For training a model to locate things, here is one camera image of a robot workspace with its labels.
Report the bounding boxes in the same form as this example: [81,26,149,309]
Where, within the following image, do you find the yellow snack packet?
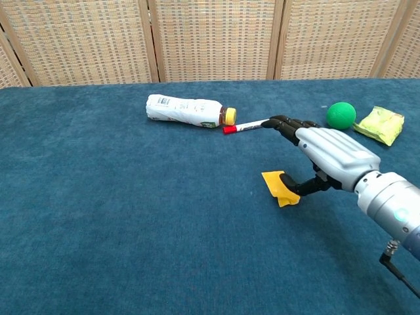
[352,105,406,147]

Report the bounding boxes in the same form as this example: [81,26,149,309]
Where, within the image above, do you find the white plastic bottle yellow cap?
[146,94,238,129]

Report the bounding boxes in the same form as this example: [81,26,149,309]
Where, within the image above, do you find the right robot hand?
[261,114,382,199]

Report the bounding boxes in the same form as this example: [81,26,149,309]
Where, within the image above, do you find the green ball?
[326,101,357,131]

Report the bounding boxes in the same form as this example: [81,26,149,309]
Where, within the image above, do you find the red white marker pen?
[222,119,272,135]

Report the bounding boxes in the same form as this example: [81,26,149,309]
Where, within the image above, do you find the woven folding screen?
[0,0,420,88]

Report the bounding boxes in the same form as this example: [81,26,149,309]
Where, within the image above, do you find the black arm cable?
[379,240,420,296]

